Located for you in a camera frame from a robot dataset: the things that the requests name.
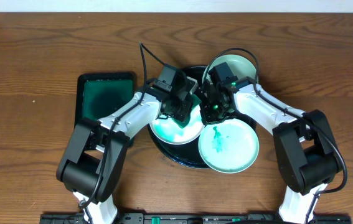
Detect black rectangular tray green liquid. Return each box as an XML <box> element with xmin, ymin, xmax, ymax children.
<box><xmin>74</xmin><ymin>72</ymin><xmax>136</xmax><ymax>124</ymax></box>

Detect round black serving tray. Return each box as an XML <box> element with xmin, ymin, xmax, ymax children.
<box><xmin>146</xmin><ymin>64</ymin><xmax>257</xmax><ymax>170</ymax></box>

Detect white plate green stain back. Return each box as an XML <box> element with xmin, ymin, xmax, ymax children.
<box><xmin>202</xmin><ymin>54</ymin><xmax>256</xmax><ymax>83</ymax></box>

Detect green scouring sponge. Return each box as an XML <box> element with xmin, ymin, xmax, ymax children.
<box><xmin>174</xmin><ymin>94</ymin><xmax>201</xmax><ymax>128</ymax></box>

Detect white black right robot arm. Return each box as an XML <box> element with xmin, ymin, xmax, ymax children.
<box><xmin>198</xmin><ymin>78</ymin><xmax>346</xmax><ymax>223</ymax></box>

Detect white plate green stain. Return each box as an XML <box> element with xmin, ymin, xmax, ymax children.
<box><xmin>198</xmin><ymin>118</ymin><xmax>260</xmax><ymax>174</ymax></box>
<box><xmin>202</xmin><ymin>54</ymin><xmax>256</xmax><ymax>83</ymax></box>

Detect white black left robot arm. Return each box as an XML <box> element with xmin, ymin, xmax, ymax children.
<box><xmin>56</xmin><ymin>79</ymin><xmax>198</xmax><ymax>223</ymax></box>

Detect white plate green stain front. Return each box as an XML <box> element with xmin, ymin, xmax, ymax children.
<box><xmin>198</xmin><ymin>118</ymin><xmax>260</xmax><ymax>174</ymax></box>

